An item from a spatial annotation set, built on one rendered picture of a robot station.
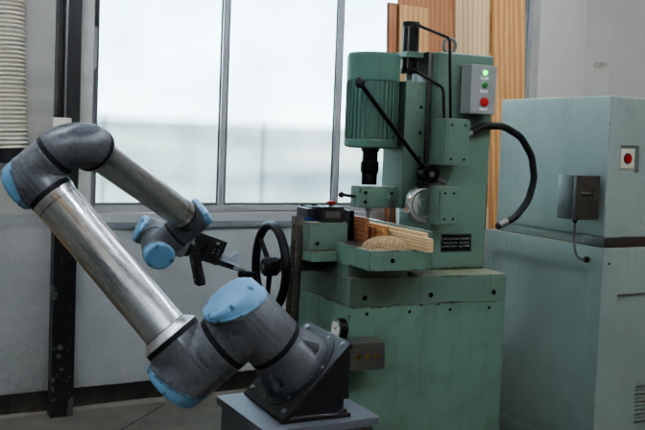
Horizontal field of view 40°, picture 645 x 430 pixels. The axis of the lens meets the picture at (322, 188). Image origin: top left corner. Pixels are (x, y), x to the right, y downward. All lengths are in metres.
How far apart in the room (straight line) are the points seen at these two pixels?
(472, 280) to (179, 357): 1.14
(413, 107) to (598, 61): 2.56
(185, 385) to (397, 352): 0.88
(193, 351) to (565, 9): 3.71
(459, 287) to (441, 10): 2.11
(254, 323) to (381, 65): 1.09
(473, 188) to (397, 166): 0.27
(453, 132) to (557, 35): 2.50
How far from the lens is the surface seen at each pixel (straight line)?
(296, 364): 2.13
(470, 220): 2.99
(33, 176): 2.19
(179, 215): 2.53
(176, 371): 2.13
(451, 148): 2.83
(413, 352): 2.82
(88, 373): 4.07
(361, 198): 2.86
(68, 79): 3.83
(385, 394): 2.81
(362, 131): 2.83
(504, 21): 4.86
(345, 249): 2.69
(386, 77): 2.84
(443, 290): 2.84
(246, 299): 2.06
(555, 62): 5.25
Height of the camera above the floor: 1.21
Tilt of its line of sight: 3 degrees down
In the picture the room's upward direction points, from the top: 2 degrees clockwise
